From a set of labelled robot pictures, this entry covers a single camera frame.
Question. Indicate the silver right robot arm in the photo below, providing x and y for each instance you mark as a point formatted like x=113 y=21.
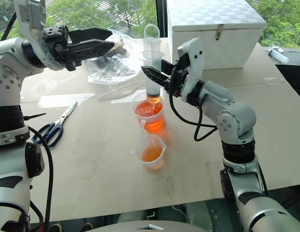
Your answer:
x=237 y=120

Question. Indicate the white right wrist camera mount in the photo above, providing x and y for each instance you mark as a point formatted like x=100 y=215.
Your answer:
x=194 y=62

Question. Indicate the dark window frame post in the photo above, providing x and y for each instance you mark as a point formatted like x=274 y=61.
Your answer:
x=162 y=18

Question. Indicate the tall clear cup red liquid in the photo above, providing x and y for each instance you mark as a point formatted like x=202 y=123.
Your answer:
x=150 y=116

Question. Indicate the crumpled clear plastic bag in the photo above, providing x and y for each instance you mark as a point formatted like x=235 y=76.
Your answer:
x=113 y=65

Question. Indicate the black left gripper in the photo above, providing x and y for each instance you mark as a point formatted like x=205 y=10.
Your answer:
x=55 y=48

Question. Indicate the small clear beaker orange liquid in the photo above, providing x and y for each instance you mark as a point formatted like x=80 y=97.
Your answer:
x=152 y=154

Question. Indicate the metal box latch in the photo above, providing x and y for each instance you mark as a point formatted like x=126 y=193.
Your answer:
x=220 y=31

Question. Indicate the black side table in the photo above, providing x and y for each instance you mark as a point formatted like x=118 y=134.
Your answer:
x=291 y=72

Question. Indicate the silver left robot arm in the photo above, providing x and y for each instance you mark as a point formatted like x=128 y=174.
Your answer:
x=9 y=72

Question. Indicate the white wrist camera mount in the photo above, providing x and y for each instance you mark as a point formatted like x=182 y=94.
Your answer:
x=31 y=21
x=194 y=62

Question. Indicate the dark rounded shape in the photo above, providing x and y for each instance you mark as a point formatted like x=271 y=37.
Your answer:
x=55 y=227

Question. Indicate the large clear plastic syringe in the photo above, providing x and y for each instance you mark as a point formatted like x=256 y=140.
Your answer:
x=153 y=55

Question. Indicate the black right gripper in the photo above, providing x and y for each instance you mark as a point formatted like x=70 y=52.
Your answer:
x=177 y=79

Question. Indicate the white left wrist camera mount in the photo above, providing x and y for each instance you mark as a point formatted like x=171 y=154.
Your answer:
x=31 y=21

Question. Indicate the white checkered lidded box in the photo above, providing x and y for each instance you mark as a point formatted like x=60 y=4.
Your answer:
x=213 y=38

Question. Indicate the small clear syringe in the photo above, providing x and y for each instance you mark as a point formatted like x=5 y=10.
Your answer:
x=278 y=55

